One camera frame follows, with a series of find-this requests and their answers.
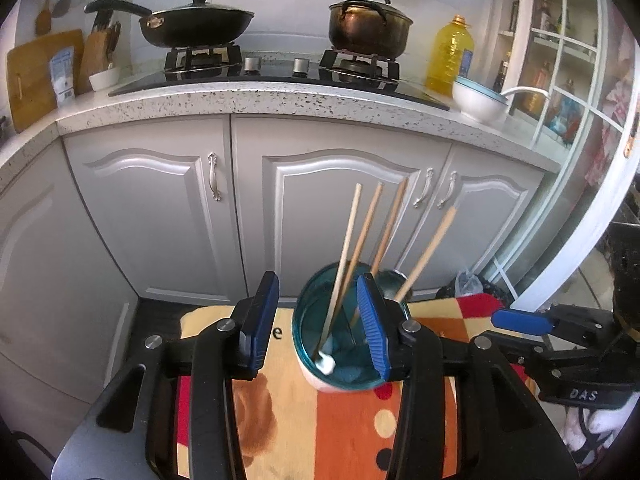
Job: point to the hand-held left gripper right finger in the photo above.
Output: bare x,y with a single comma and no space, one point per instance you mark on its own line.
372,330

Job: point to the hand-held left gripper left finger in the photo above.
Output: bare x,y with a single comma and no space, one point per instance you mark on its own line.
260,325

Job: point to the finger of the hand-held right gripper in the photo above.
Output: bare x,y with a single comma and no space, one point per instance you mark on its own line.
555,355
520,321

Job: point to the white floral utensil cup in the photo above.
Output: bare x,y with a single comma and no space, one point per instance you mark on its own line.
312,320

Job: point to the light bamboo chopstick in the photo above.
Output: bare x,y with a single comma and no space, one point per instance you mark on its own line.
367,225
392,220
347,240
430,250

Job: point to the person's foot in sandal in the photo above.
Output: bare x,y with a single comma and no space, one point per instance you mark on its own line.
605,420

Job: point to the black trash bag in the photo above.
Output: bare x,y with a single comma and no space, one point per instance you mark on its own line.
492,292

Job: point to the clear plastic bag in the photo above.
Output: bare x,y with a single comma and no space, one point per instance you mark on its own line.
467,282

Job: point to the orange checked printed blanket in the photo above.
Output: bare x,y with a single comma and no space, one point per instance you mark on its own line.
325,435

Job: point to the white framed glass door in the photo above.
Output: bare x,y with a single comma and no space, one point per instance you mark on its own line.
585,210

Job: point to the grey kitchen cabinet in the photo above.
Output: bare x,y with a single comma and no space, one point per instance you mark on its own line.
150,210

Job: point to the large white bowl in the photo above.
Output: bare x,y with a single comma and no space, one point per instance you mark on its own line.
477,110

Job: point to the speckled stone countertop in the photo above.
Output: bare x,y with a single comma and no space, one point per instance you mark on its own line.
250,100

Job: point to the white ladle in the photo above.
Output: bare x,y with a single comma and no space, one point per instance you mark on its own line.
525,90

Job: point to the white bowl with blue rim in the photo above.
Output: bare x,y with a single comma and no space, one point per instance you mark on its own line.
475,86

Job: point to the black gas hob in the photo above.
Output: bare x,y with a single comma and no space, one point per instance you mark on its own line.
280,80

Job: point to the dark sauce bottle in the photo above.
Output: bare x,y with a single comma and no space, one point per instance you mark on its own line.
502,74

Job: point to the silver hob knob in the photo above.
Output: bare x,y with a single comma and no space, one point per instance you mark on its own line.
252,64
300,66

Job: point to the yellow cooking oil bottle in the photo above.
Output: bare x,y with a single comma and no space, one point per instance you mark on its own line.
447,55

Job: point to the small white bowl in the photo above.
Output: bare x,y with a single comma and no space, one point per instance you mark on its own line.
105,80

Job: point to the bronze cooking pot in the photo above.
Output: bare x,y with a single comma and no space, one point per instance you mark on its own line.
370,32

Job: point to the black wok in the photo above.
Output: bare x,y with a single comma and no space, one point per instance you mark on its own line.
190,30

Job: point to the wooden knife block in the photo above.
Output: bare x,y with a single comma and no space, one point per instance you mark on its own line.
95,60

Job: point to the white and blue packet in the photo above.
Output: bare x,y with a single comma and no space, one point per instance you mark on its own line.
62,77

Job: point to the bronze pot lid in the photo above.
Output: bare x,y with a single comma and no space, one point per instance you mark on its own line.
372,9

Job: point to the glass wok lid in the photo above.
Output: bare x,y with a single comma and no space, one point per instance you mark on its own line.
200,7

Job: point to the wooden cutting board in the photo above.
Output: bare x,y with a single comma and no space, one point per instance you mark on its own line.
30,85

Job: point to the wooden spatula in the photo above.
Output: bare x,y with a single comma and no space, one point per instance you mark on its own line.
44,22

